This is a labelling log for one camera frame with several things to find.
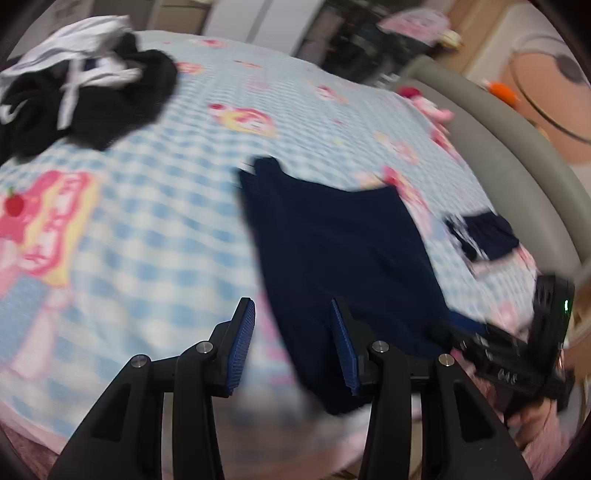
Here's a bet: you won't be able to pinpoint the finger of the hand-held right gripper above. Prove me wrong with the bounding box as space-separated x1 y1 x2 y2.
429 320 497 370
447 310 488 335

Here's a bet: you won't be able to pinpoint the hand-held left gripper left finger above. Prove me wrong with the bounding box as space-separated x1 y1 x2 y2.
48 298 257 480

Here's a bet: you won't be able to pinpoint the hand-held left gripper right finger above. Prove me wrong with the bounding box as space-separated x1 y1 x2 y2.
331 298 532 480

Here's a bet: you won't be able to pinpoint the navy white-striped pants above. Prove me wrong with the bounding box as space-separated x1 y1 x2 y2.
236 157 455 416

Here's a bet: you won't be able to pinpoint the person's right forearm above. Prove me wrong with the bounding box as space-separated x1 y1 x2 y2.
515 415 585 480

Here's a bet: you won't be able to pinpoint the person's right hand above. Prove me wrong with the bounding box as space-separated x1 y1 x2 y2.
505 397 564 448

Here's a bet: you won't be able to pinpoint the folded navy striped shorts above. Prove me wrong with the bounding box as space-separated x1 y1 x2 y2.
445 212 520 261

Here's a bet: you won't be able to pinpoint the blue checked printed blanket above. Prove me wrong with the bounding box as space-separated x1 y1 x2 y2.
0 30 550 462

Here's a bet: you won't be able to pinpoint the grey upholstered bed headboard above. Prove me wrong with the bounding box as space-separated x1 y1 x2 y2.
402 55 585 287

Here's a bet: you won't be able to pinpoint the pink and white plush toy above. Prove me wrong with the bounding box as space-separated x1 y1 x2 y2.
413 95 455 123

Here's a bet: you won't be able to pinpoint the orange plush toy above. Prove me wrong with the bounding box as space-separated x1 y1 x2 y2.
480 78 518 107

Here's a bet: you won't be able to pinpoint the pink plush cloth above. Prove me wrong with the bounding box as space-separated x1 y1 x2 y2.
0 425 70 480

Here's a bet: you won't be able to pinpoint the black zip jacket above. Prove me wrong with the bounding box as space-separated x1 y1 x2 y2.
55 34 180 151

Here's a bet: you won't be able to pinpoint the glass door wardrobe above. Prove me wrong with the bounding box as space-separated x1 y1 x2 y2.
300 0 462 86

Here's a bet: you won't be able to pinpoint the pink printed hanging cloth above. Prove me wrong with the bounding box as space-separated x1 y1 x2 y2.
379 10 451 47

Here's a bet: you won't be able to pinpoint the black striped pants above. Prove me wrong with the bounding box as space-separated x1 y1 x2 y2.
0 69 75 160

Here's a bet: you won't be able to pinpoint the white garment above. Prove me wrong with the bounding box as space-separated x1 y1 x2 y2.
0 15 139 130

